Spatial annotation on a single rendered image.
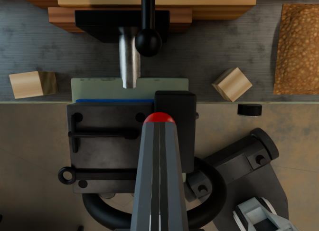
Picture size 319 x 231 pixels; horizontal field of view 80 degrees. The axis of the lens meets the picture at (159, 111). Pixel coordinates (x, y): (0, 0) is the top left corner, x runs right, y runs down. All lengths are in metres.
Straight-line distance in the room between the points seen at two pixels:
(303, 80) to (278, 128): 1.13
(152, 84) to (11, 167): 1.48
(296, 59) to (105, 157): 0.27
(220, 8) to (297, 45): 0.12
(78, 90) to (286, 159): 1.44
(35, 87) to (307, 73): 0.36
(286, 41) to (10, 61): 0.39
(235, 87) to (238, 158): 0.92
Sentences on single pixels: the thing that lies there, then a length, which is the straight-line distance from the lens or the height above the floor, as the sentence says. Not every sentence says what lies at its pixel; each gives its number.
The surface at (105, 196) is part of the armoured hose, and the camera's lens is 0.27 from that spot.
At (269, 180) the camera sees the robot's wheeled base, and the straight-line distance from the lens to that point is 1.34.
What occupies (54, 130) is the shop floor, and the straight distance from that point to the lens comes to 1.40.
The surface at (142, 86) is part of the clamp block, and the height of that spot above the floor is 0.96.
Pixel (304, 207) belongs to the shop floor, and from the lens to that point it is 1.80.
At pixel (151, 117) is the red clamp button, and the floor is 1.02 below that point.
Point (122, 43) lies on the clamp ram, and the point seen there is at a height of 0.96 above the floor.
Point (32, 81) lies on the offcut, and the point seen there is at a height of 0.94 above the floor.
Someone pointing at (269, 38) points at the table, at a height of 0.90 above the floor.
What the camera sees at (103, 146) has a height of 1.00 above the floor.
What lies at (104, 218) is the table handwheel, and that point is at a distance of 0.34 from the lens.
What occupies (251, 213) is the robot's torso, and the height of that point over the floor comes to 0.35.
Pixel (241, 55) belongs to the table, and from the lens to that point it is 0.31.
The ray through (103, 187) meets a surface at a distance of 0.23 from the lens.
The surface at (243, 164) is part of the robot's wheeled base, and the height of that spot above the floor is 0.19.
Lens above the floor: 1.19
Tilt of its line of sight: 80 degrees down
